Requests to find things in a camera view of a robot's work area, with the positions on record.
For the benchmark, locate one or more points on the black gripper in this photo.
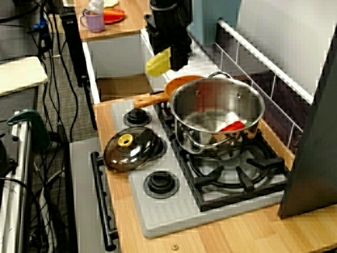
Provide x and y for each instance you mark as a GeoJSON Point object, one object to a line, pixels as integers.
{"type": "Point", "coordinates": [171, 26]}

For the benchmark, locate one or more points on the yellow toy corn cob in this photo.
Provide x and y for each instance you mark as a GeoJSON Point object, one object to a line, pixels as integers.
{"type": "Point", "coordinates": [158, 64]}

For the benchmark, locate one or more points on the stainless steel pot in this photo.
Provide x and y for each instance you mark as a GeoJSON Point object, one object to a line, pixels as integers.
{"type": "Point", "coordinates": [200, 142]}

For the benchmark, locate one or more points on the orange toy frying pan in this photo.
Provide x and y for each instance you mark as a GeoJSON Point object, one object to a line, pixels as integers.
{"type": "Point", "coordinates": [173, 85]}

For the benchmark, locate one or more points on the white toy sink basin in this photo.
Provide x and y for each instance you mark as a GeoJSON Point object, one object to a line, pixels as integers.
{"type": "Point", "coordinates": [118, 58]}

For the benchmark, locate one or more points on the black burner grate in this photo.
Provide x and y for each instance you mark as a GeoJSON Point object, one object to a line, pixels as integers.
{"type": "Point", "coordinates": [237, 192]}
{"type": "Point", "coordinates": [164, 116]}

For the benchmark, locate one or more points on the red orange plate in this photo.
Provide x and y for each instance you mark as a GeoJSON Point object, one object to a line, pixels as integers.
{"type": "Point", "coordinates": [113, 15]}

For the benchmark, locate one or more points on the black stove knob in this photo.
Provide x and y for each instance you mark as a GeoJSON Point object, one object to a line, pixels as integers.
{"type": "Point", "coordinates": [160, 184]}
{"type": "Point", "coordinates": [137, 117]}

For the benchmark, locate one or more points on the purple plastic cup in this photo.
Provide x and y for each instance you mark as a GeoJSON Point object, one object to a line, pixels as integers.
{"type": "Point", "coordinates": [94, 22]}

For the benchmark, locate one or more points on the white toy object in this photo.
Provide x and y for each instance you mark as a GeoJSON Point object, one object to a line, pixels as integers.
{"type": "Point", "coordinates": [96, 5]}

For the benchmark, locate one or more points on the red white toy vegetable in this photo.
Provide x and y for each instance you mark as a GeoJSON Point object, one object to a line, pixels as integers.
{"type": "Point", "coordinates": [231, 127]}

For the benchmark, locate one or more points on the glass lid with yellow knob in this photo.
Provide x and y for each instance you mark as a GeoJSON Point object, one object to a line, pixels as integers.
{"type": "Point", "coordinates": [131, 158]}

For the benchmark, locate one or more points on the beige board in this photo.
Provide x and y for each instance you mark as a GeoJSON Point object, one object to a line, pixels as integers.
{"type": "Point", "coordinates": [18, 73]}

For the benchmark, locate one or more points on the gray toy stove plate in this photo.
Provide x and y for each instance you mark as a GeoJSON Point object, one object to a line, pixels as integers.
{"type": "Point", "coordinates": [163, 213]}

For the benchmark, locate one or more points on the white oven door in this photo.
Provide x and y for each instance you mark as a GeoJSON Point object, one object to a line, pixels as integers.
{"type": "Point", "coordinates": [84, 197]}

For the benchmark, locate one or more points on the black slanted panel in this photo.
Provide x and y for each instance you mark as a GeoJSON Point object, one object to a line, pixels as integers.
{"type": "Point", "coordinates": [310, 158]}

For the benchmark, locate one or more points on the brass screw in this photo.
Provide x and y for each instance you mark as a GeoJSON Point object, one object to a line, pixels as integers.
{"type": "Point", "coordinates": [174, 247]}

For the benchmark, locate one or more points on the black metal post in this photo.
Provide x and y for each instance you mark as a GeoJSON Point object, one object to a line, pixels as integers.
{"type": "Point", "coordinates": [73, 47]}

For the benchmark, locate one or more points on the silver metal frame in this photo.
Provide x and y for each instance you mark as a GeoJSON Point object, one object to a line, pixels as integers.
{"type": "Point", "coordinates": [22, 184]}

